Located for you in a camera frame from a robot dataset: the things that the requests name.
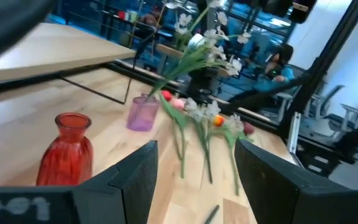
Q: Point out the dark red artificial tulip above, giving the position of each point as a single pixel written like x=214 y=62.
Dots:
x=249 y=128

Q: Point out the grey metal frame bracket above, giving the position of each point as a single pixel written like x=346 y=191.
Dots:
x=294 y=133

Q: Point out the red glass vase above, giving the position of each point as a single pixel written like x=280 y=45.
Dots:
x=67 y=155

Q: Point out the purple ribbed glass vase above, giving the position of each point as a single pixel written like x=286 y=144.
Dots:
x=141 y=115

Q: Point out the wooden shelf with black legs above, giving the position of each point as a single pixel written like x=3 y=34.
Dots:
x=42 y=49

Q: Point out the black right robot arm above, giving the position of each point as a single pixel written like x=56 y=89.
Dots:
x=202 y=84

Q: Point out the orange yellow artificial tulip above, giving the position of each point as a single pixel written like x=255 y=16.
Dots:
x=218 y=120

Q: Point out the grey office chair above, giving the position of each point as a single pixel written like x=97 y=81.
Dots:
x=350 y=110

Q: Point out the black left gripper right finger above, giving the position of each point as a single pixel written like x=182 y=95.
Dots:
x=284 y=193

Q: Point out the person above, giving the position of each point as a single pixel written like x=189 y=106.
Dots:
x=275 y=77

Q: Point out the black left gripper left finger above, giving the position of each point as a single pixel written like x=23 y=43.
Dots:
x=126 y=193

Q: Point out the flowers pile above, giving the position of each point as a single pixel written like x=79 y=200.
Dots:
x=182 y=67

